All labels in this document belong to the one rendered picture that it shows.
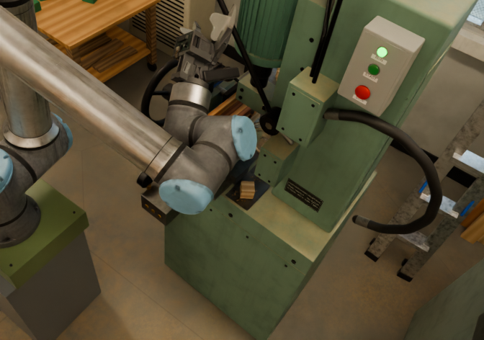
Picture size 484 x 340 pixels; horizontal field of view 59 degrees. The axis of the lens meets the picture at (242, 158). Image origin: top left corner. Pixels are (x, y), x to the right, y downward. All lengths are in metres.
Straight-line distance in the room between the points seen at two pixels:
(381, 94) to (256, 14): 0.36
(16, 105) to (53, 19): 1.29
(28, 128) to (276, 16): 0.72
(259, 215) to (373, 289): 1.07
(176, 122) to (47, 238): 0.69
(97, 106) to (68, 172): 1.64
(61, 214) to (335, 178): 0.87
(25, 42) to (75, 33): 1.54
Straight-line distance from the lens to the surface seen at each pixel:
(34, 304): 1.68
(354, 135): 1.04
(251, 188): 1.30
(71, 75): 0.81
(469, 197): 1.95
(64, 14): 2.51
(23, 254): 1.46
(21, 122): 1.29
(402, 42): 0.83
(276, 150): 1.09
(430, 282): 2.41
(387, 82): 0.85
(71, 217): 1.49
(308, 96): 0.93
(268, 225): 1.29
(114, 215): 2.23
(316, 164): 1.15
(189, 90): 0.95
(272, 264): 1.41
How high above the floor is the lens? 1.89
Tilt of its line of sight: 50 degrees down
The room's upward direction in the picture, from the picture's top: 13 degrees clockwise
